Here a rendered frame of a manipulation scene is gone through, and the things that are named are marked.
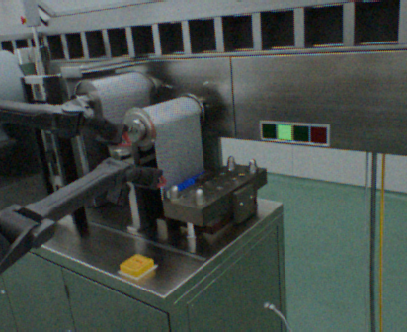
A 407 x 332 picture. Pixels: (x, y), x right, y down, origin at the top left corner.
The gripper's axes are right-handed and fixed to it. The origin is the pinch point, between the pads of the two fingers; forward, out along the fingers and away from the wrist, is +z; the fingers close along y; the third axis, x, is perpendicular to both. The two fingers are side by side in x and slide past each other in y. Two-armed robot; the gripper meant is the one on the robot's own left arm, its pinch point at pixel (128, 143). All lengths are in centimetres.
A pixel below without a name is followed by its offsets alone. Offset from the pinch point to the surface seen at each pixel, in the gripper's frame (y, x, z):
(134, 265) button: 16.5, -35.1, 2.8
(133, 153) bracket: -0.8, -1.7, 4.1
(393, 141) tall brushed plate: 72, 20, 29
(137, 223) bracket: -2.7, -22.2, 19.3
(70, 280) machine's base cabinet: -16, -47, 12
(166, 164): 6.7, -1.3, 12.7
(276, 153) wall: -87, 101, 271
